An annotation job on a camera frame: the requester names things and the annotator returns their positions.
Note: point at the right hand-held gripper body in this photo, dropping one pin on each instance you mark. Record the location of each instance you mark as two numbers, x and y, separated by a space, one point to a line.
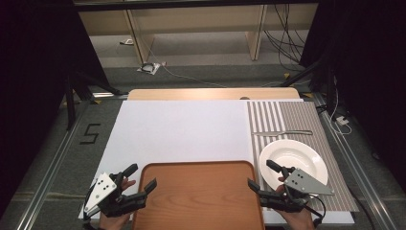
281 199

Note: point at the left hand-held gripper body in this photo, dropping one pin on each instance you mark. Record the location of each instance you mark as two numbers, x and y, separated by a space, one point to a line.
123 202

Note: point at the person's left hand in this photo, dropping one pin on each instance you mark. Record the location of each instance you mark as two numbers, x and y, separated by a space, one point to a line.
113 223

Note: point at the person's right hand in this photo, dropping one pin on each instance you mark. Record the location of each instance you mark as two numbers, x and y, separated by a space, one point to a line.
298 221

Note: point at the white round plate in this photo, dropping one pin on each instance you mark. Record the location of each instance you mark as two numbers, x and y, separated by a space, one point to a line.
297 156

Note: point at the silver table knife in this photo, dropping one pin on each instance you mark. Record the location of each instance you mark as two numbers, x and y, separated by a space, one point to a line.
281 132

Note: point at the brown wooden tray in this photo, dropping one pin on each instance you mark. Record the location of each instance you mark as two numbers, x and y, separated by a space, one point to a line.
198 198

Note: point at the grey striped placemat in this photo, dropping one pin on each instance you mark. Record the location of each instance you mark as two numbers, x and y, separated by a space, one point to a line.
306 118

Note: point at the white board sheet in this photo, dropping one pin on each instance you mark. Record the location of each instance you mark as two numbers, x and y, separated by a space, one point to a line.
178 131

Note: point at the white power adapter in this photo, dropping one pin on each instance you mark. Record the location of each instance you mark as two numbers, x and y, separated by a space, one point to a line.
342 120

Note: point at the black tripod stand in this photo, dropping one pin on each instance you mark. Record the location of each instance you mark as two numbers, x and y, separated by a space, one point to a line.
71 102

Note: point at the black stand leg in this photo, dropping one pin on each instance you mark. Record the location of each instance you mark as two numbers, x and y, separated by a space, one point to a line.
301 74

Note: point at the light wooden table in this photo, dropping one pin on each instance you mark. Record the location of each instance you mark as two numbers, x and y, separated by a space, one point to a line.
210 94

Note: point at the clear plastic bag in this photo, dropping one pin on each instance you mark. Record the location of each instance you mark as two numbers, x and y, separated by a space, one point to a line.
148 67

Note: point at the black curtain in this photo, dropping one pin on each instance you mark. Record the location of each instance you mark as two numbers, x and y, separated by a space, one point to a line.
364 80
35 80

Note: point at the small white floor item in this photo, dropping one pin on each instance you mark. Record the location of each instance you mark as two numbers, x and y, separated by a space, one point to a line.
127 41

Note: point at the light wooden shelf unit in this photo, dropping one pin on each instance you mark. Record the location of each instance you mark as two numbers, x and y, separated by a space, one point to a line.
198 22

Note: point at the metal floor rail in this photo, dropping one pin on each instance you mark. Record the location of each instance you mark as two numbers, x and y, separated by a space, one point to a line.
357 163
48 179

